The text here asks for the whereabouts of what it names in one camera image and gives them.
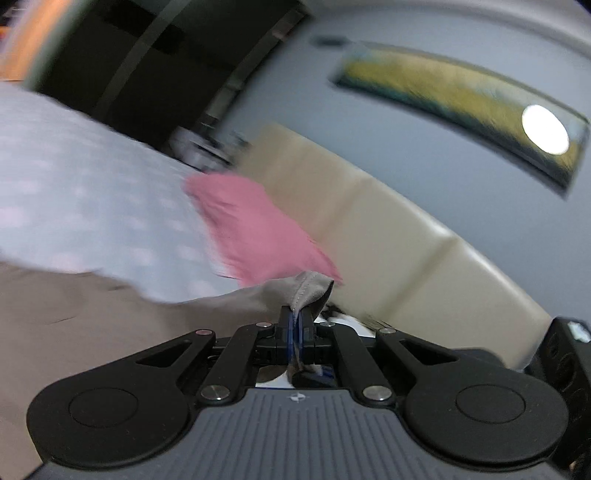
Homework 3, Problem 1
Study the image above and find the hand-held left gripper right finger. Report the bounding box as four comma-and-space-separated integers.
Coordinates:
295, 309, 457, 407

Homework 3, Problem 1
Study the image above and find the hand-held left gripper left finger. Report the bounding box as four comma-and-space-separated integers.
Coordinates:
136, 306, 295, 407

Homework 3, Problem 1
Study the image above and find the taupe long-sleeve shirt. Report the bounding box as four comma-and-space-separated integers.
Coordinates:
0, 263, 335, 480

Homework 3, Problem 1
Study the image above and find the pink pillow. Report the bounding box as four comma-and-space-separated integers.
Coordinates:
185, 175, 345, 287

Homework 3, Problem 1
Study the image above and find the cream padded headboard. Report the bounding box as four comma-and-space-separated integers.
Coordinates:
240, 122, 555, 370

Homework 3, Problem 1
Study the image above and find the white nightstand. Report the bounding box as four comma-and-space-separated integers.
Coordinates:
168, 124, 252, 174

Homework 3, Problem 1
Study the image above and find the black wardrobe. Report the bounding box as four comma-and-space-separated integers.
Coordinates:
34, 0, 310, 153

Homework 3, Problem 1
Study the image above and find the framed wall painting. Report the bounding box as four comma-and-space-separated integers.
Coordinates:
330, 41, 591, 199

